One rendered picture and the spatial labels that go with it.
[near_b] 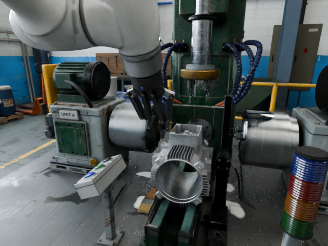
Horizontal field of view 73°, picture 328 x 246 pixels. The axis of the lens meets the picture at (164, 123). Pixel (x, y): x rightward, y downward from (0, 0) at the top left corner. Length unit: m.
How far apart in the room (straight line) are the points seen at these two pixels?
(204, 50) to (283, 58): 4.96
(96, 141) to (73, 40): 0.72
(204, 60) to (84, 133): 0.65
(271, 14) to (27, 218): 5.97
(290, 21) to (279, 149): 5.11
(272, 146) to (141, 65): 0.66
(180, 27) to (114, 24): 0.85
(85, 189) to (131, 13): 0.47
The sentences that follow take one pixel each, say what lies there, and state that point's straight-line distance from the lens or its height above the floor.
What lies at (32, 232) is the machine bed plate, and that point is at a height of 0.80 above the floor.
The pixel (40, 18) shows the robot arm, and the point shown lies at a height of 1.46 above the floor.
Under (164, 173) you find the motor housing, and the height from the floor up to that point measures 0.99.
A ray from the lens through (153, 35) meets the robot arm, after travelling 0.45.
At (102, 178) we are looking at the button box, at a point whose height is 1.06.
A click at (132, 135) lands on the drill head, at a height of 1.04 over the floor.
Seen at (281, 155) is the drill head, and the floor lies 1.02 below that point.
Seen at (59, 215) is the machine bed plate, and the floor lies 0.80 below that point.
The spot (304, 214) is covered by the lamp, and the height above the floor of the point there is 1.09.
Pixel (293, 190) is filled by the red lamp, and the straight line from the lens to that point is 0.54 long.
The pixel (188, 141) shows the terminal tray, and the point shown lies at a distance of 0.74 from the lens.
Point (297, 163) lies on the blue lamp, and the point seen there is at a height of 1.19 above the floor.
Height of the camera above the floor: 1.40
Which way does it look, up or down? 17 degrees down
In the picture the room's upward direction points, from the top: straight up
